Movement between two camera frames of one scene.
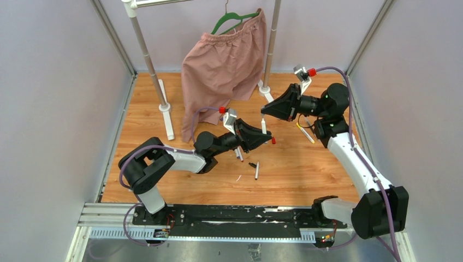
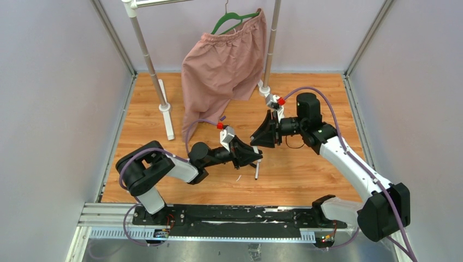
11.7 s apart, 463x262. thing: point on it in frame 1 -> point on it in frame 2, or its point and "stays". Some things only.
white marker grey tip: [257, 170] stays
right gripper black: [280, 108] -> [269, 132]
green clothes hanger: [230, 15] stays
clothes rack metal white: [164, 107] stays
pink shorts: [218, 68] stays
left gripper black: [248, 137] -> [242, 155]
